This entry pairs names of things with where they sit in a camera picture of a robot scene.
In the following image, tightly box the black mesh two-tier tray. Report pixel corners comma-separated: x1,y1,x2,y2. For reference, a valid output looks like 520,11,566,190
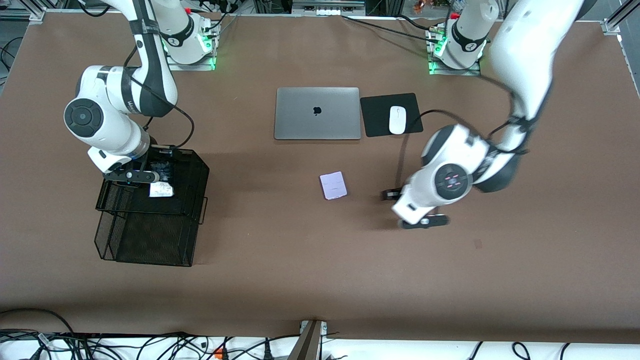
94,147,210,268

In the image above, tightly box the white power strip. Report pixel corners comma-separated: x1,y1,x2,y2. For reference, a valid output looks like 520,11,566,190
292,0,366,16

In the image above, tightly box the aluminium frame profile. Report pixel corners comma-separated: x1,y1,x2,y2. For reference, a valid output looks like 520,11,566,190
0,0,53,23
602,0,640,36

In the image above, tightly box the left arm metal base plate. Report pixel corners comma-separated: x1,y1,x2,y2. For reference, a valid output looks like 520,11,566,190
428,54,482,77

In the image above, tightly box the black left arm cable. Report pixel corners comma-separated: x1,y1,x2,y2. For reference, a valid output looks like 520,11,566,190
395,70,531,188

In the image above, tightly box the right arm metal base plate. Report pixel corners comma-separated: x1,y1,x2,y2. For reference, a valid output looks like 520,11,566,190
164,49,217,72

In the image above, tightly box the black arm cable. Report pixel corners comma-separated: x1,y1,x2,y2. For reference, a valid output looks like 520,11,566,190
395,70,531,188
122,47,196,151

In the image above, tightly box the white computer mouse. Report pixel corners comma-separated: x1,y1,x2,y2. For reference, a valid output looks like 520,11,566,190
389,105,407,135

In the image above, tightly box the grey metal camera post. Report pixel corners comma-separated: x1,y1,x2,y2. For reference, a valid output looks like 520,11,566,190
289,320,328,360

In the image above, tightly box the black mouse pad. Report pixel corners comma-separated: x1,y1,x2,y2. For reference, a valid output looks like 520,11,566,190
360,92,424,138

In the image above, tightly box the short black table cable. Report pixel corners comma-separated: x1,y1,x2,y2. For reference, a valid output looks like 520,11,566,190
397,14,438,32

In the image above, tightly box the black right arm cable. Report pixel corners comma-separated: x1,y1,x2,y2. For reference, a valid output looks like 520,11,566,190
122,47,196,151

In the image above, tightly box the long black phone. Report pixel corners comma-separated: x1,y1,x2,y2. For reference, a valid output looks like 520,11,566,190
149,159,177,199

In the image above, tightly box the long black table cable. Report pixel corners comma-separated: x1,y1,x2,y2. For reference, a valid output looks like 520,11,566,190
341,15,443,42

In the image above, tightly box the silver laptop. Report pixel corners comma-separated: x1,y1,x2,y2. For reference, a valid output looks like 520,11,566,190
274,87,362,141

